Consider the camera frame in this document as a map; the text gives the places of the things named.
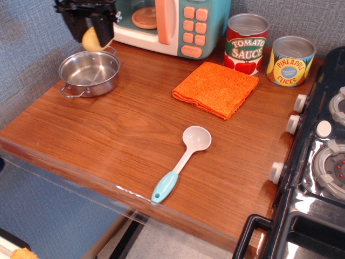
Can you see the white ladle with teal handle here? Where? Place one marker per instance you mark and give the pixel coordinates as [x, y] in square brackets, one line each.
[195, 138]

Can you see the tomato sauce can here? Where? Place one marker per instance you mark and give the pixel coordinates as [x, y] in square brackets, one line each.
[246, 39]

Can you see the yellow toy potato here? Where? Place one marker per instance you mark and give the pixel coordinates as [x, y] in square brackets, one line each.
[90, 41]

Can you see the orange fuzzy object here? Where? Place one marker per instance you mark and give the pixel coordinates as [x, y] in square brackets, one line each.
[23, 253]

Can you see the small stainless steel pot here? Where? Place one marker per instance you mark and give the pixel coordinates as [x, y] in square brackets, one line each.
[89, 74]

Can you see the pineapple slices can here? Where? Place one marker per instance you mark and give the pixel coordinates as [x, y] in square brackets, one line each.
[290, 60]

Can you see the black toy stove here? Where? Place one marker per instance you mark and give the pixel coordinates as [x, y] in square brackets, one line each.
[308, 209]

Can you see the teal and pink toy microwave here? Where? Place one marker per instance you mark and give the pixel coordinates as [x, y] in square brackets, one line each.
[188, 29]

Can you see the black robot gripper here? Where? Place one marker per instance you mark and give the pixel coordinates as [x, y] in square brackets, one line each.
[101, 13]

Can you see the folded orange cloth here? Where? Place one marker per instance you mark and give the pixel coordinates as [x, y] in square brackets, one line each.
[216, 89]

